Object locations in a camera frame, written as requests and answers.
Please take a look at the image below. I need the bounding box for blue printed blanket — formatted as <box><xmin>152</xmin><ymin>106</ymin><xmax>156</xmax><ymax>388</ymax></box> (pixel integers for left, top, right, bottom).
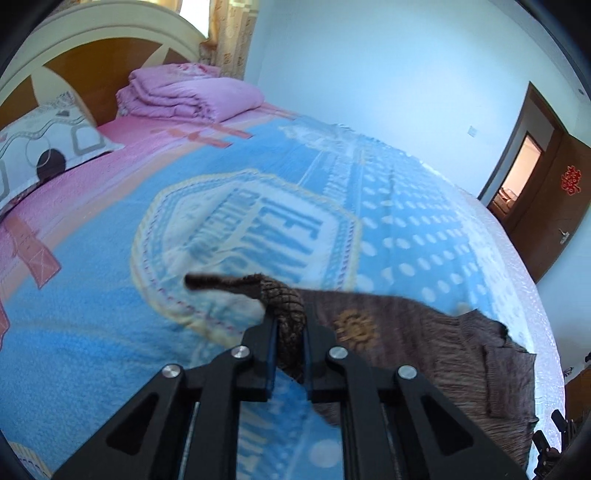
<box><xmin>0</xmin><ymin>113</ymin><xmax>566</xmax><ymax>480</ymax></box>

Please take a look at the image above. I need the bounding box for red door decoration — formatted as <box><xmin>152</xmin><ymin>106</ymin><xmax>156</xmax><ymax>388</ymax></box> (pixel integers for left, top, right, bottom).
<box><xmin>560</xmin><ymin>167</ymin><xmax>584</xmax><ymax>194</ymax></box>

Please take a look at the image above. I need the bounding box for wooden cabinet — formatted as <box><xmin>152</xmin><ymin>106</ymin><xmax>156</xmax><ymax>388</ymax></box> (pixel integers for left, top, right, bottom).
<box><xmin>563</xmin><ymin>355</ymin><xmax>591</xmax><ymax>425</ymax></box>

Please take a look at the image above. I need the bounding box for cream and wood headboard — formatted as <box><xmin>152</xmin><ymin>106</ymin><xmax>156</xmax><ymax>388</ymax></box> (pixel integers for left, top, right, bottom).
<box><xmin>0</xmin><ymin>0</ymin><xmax>209</xmax><ymax>133</ymax></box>

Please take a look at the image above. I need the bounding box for folded pink quilt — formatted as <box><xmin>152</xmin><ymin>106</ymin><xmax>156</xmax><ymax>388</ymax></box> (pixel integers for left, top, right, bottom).
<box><xmin>115</xmin><ymin>64</ymin><xmax>265</xmax><ymax>123</ymax></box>

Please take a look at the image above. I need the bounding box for brown wooden door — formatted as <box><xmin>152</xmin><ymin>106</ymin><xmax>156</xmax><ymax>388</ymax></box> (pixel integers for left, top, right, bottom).
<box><xmin>508</xmin><ymin>131</ymin><xmax>591</xmax><ymax>284</ymax></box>

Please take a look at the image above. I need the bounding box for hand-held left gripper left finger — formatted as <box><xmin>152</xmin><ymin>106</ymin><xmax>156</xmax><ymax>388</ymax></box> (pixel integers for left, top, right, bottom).
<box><xmin>53</xmin><ymin>316</ymin><xmax>278</xmax><ymax>480</ymax></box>

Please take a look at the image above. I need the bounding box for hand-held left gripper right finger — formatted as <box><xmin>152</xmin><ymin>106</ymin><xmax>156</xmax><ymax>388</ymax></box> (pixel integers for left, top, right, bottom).
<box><xmin>302</xmin><ymin>314</ymin><xmax>529</xmax><ymax>480</ymax></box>

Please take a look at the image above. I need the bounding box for window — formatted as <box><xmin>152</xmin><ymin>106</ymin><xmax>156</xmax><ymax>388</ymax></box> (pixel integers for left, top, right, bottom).
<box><xmin>178</xmin><ymin>0</ymin><xmax>218</xmax><ymax>42</ymax></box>

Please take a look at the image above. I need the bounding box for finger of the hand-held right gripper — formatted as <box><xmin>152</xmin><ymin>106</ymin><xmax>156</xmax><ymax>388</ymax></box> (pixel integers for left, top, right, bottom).
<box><xmin>532</xmin><ymin>410</ymin><xmax>570</xmax><ymax>477</ymax></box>

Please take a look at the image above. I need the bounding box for beige patterned curtain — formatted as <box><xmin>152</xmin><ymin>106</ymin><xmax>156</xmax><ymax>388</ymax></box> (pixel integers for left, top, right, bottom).
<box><xmin>198</xmin><ymin>0</ymin><xmax>257</xmax><ymax>82</ymax></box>

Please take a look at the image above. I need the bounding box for white patterned pillow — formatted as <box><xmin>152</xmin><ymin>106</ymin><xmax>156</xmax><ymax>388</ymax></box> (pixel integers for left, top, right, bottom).
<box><xmin>0</xmin><ymin>90</ymin><xmax>126</xmax><ymax>219</ymax></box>

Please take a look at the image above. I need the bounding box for dark wooden door frame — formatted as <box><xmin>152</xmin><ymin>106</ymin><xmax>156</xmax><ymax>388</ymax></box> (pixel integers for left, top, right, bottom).
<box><xmin>478</xmin><ymin>82</ymin><xmax>567</xmax><ymax>232</ymax></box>

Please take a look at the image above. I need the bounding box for brown knitted sweater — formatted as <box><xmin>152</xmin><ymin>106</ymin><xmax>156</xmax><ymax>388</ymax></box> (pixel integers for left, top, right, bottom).
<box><xmin>185</xmin><ymin>272</ymin><xmax>541</xmax><ymax>472</ymax></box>

